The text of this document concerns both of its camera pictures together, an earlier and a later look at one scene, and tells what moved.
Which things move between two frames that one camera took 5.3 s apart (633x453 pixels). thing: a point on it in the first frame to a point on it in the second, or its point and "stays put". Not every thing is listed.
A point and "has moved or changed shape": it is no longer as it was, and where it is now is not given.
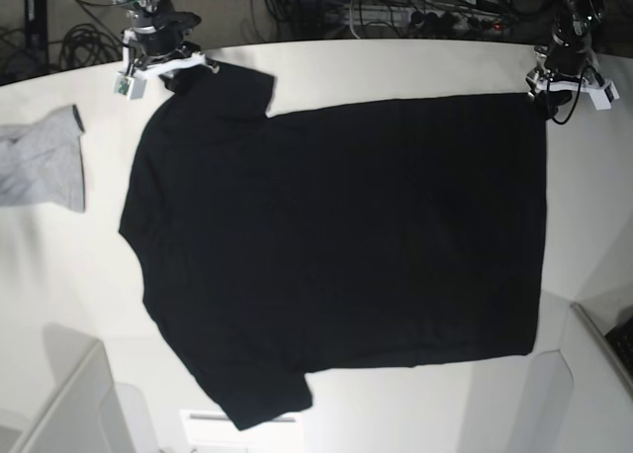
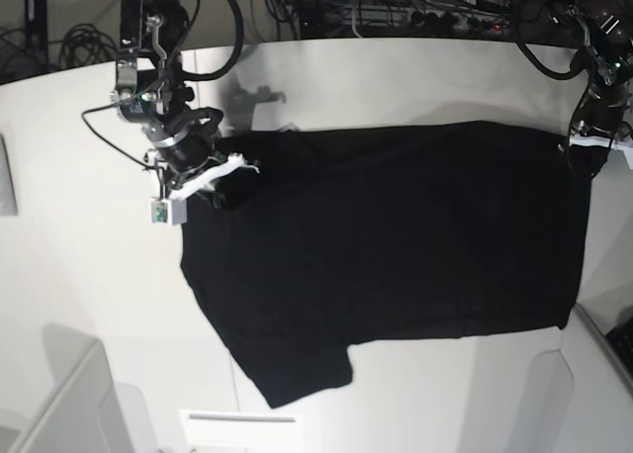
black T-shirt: [335, 236] has moved or changed shape
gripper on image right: [557, 73] to [590, 158]
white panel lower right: [579, 399] stays put
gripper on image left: [149, 50] to [190, 161]
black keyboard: [621, 340] stays put
